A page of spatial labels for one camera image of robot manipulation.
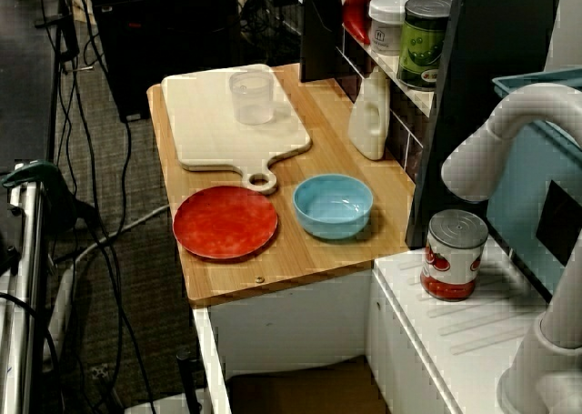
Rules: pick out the black metal post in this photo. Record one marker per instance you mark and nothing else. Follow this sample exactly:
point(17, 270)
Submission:
point(188, 377)

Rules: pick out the clear open plastic jar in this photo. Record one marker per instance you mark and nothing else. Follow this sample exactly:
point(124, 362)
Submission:
point(252, 100)

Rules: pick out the red round plate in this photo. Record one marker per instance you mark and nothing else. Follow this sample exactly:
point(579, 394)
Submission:
point(225, 223)

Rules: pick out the red toy pepper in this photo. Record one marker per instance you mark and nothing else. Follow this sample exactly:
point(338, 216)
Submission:
point(359, 13)

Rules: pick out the aluminium frame rail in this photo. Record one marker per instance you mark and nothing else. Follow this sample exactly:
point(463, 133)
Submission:
point(27, 250)

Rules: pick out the green clamp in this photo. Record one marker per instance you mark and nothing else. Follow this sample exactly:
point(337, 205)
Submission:
point(36, 173)

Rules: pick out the light wooden cutting board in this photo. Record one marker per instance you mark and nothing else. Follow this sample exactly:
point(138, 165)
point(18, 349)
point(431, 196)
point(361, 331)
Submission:
point(204, 123)

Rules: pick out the dark shelf unit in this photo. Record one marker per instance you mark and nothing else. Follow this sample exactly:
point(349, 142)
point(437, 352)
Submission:
point(491, 45)

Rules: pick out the tomato can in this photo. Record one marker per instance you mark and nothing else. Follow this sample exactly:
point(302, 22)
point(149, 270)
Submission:
point(452, 259)

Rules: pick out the white toy kitchen cabinet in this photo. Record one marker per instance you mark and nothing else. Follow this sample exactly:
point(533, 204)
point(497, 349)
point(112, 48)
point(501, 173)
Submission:
point(291, 323)

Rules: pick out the grey toy faucet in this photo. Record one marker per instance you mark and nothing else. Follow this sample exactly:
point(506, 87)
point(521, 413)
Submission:
point(514, 109)

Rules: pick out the light blue bowl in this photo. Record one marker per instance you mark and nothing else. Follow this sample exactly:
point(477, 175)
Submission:
point(334, 225)

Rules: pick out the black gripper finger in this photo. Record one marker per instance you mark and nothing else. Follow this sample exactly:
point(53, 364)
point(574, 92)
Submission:
point(334, 18)

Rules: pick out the white-lidded plastic jar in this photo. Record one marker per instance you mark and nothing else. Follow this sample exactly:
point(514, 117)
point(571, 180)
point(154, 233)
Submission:
point(386, 27)

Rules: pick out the green peas can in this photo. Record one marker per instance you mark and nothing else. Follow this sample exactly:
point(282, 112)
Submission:
point(420, 45)

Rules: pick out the white detergent bottle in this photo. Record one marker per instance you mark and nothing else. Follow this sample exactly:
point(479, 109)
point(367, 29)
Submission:
point(368, 127)

